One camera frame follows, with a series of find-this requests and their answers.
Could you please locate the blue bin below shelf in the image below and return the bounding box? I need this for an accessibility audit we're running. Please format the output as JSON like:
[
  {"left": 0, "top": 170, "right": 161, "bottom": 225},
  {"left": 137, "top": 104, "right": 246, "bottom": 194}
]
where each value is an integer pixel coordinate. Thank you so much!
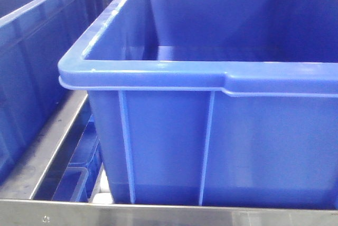
[{"left": 34, "top": 115, "right": 104, "bottom": 203}]

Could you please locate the large blue target crate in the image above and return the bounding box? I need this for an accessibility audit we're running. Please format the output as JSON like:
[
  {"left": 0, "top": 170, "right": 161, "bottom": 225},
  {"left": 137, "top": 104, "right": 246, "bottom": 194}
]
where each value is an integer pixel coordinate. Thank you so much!
[{"left": 58, "top": 0, "right": 337, "bottom": 210}]

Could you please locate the blue crate on left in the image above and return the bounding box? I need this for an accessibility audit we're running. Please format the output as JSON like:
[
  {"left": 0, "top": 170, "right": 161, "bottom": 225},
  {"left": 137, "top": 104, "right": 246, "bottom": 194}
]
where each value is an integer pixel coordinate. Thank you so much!
[{"left": 1, "top": 0, "right": 89, "bottom": 180}]

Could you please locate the steel shelf front rail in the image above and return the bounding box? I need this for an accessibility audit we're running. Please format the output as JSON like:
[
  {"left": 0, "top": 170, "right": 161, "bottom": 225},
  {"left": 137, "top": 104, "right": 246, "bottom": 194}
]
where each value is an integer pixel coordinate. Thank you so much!
[{"left": 1, "top": 199, "right": 337, "bottom": 225}]

